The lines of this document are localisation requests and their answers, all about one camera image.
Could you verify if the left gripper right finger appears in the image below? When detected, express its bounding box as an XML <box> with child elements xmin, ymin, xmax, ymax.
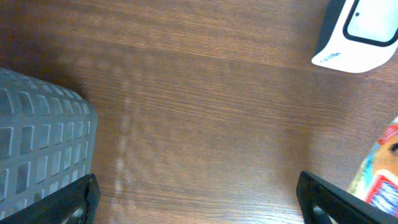
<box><xmin>296</xmin><ymin>171</ymin><xmax>397</xmax><ymax>224</ymax></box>

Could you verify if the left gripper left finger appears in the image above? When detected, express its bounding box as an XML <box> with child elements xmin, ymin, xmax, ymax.
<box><xmin>1</xmin><ymin>174</ymin><xmax>100</xmax><ymax>224</ymax></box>

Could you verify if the yellow wet wipes pack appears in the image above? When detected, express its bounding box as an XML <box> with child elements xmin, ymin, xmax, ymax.
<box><xmin>348</xmin><ymin>119</ymin><xmax>397</xmax><ymax>217</ymax></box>

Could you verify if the grey plastic basket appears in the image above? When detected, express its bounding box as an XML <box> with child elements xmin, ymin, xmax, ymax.
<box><xmin>1</xmin><ymin>68</ymin><xmax>98</xmax><ymax>218</ymax></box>

